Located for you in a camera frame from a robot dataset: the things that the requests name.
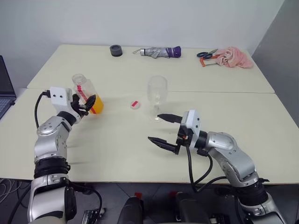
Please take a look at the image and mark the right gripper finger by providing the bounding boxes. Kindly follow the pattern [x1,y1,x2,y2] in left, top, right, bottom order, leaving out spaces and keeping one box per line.
[157,113,183,124]
[147,136,178,154]

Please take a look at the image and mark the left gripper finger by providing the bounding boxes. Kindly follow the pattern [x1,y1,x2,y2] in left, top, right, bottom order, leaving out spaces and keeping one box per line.
[85,94,97,112]

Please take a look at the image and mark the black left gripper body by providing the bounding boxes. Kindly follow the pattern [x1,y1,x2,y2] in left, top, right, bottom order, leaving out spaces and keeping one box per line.
[71,93,91,118]

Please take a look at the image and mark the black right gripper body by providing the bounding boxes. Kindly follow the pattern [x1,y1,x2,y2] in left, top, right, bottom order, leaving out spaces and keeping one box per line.
[175,123,193,155]

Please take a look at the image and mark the clear bottle with orange drink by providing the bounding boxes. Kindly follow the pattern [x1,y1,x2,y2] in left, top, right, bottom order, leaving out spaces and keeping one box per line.
[71,73,105,115]

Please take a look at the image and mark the white bottle cap red stripe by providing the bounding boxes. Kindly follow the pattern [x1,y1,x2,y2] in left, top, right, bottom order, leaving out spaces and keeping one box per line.
[129,99,142,111]

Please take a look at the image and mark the clear wine glass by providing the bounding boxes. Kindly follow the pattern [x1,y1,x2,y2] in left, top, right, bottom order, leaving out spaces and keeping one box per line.
[147,75,168,123]

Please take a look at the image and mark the folded silver purple umbrella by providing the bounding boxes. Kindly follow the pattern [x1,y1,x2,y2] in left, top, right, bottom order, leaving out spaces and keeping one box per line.
[132,45,183,59]

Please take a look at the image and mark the dark rounded shape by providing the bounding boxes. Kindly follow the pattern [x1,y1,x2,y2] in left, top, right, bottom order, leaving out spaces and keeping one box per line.
[119,196,144,224]
[174,191,211,224]

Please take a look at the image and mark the dark laptop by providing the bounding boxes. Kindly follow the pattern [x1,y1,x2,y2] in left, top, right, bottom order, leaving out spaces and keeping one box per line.
[0,55,18,121]

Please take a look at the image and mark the pink cloth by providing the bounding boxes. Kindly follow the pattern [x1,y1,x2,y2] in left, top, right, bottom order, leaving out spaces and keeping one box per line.
[214,46,254,69]

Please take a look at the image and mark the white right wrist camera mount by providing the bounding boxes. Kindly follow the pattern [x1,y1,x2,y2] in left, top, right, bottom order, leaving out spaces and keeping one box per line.
[181,109,202,150]

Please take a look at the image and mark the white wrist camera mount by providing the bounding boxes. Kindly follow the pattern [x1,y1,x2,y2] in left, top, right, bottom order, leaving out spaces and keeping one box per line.
[181,109,202,150]
[49,86,80,119]

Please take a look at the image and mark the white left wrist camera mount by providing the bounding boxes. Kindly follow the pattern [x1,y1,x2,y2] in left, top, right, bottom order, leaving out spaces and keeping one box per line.
[49,86,80,119]

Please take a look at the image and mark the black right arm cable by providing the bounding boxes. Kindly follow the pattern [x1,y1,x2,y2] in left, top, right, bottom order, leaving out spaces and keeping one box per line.
[185,140,228,193]

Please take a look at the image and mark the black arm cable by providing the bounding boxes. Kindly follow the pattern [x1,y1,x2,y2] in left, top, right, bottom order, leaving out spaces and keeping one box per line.
[185,140,228,193]
[34,90,103,214]

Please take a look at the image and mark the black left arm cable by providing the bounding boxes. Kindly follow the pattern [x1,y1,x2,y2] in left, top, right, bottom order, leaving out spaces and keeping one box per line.
[34,90,103,214]

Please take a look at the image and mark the orange frame tool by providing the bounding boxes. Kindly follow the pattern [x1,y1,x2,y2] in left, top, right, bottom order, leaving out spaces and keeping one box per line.
[199,54,222,69]

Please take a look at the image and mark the scissors with black handles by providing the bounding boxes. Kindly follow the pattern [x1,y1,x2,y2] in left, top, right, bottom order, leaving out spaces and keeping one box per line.
[196,48,219,59]

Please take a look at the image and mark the white floor cable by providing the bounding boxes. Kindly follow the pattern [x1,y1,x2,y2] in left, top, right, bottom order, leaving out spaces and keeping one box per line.
[0,179,22,204]

